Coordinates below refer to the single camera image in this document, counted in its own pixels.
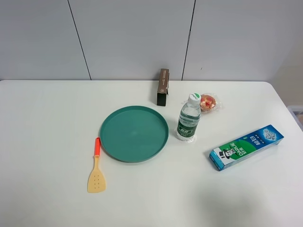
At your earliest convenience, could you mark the green label water bottle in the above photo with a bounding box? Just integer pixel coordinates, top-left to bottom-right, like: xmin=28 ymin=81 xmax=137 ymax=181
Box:
xmin=177 ymin=93 xmax=201 ymax=141

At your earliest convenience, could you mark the round green plate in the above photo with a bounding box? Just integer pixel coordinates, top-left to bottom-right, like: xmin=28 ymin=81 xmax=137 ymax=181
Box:
xmin=99 ymin=105 xmax=169 ymax=163

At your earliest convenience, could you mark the brown cardboard box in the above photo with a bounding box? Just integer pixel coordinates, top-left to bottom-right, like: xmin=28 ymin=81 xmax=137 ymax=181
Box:
xmin=156 ymin=69 xmax=169 ymax=106

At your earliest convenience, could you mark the plastic wrapped pastry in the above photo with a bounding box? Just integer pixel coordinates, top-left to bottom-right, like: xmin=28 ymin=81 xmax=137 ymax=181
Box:
xmin=182 ymin=93 xmax=224 ymax=114

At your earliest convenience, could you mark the Darlie toothpaste box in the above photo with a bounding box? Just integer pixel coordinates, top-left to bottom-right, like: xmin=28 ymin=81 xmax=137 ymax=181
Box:
xmin=209 ymin=124 xmax=284 ymax=171

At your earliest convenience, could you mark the clear plastic bin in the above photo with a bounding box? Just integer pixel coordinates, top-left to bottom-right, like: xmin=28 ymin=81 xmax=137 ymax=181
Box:
xmin=287 ymin=105 xmax=303 ymax=131

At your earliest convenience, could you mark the yellow spatula orange handle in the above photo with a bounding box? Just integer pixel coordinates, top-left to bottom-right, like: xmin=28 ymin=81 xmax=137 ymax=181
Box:
xmin=87 ymin=137 xmax=107 ymax=193

